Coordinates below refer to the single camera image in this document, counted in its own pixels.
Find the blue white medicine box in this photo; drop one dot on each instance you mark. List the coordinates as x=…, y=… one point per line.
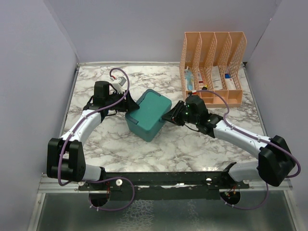
x=229, y=81

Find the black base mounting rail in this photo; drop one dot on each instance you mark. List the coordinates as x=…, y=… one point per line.
x=164, y=185

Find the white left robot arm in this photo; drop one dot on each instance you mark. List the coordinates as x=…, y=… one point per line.
x=65, y=158

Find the orange plastic file organizer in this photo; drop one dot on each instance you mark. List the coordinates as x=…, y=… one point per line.
x=209, y=67

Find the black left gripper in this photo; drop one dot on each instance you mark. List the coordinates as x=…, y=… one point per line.
x=128, y=104

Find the green plastic medicine box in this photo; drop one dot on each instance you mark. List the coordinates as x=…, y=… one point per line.
x=146, y=121

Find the red white medicine box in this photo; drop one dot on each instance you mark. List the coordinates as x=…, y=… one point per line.
x=201, y=84

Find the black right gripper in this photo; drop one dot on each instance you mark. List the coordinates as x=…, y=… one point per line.
x=173, y=116

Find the blue toothbrush package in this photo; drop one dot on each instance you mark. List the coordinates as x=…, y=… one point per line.
x=189, y=79

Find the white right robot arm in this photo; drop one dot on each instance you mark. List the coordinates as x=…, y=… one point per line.
x=273, y=162

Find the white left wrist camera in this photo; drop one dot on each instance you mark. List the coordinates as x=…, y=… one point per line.
x=118, y=83

